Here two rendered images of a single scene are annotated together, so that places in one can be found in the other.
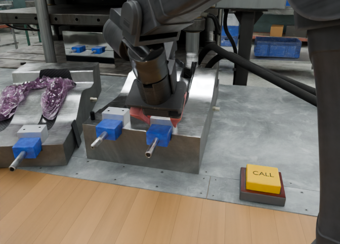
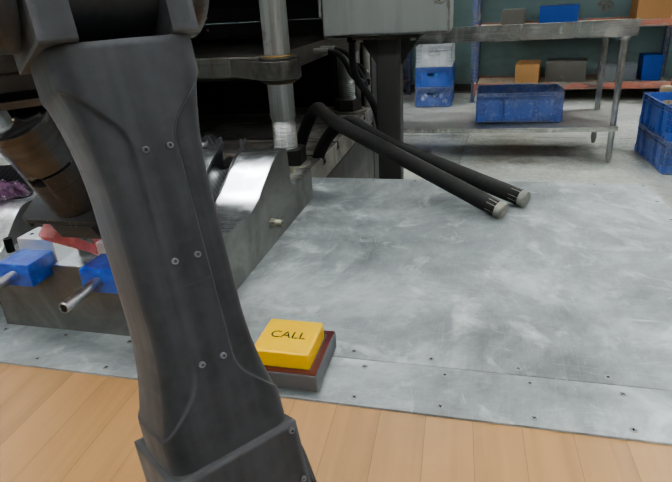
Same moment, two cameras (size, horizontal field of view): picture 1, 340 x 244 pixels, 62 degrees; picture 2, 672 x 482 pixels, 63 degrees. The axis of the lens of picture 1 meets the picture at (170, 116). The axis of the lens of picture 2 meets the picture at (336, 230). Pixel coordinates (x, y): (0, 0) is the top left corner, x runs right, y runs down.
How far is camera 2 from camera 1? 25 cm
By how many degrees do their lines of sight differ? 3
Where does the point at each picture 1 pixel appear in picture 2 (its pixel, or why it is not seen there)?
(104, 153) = (32, 311)
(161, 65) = (44, 145)
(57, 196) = not seen: outside the picture
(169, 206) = (109, 401)
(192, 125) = not seen: hidden behind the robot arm
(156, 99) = (66, 207)
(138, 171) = (87, 342)
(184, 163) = not seen: hidden behind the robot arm
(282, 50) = (527, 109)
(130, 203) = (43, 399)
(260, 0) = (402, 18)
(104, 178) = (19, 358)
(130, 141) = (69, 288)
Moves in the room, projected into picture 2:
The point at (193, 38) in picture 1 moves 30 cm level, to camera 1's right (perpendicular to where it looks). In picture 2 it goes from (279, 96) to (410, 88)
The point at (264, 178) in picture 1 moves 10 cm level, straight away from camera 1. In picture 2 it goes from (285, 343) to (324, 296)
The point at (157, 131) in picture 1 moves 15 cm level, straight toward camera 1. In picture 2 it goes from (98, 266) to (35, 347)
